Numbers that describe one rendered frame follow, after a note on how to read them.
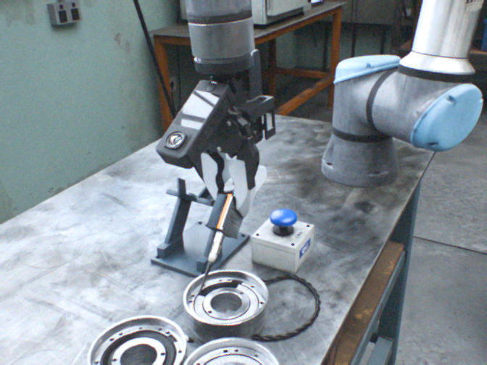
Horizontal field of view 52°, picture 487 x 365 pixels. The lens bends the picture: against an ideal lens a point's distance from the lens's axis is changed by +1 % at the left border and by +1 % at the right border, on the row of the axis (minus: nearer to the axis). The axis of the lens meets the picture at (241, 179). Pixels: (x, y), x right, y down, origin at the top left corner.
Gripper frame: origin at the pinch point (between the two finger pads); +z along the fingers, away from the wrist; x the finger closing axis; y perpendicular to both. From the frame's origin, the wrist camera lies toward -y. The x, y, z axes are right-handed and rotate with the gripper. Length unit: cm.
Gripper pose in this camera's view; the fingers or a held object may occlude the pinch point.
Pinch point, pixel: (230, 208)
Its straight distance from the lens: 67.2
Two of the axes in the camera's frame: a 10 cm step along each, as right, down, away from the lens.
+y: 5.6, -4.1, 7.2
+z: 0.9, 8.9, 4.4
